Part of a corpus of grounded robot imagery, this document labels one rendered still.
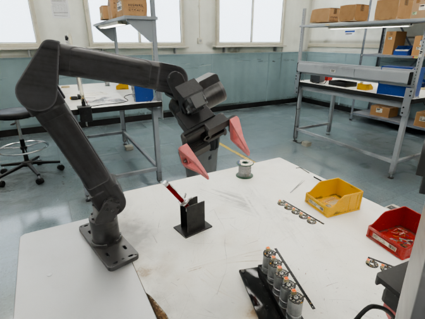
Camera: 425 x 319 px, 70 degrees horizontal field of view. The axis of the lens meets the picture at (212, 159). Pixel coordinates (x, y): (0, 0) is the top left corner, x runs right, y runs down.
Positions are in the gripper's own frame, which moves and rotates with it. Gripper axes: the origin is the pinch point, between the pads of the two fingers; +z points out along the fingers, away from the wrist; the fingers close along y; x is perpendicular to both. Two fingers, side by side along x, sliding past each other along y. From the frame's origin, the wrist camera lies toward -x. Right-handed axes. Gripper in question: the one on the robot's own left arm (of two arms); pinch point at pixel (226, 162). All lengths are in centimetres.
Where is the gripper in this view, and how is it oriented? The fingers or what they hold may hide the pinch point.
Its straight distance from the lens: 60.2
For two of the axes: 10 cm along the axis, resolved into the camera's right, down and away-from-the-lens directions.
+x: 0.7, 5.2, 8.5
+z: 5.3, 7.0, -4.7
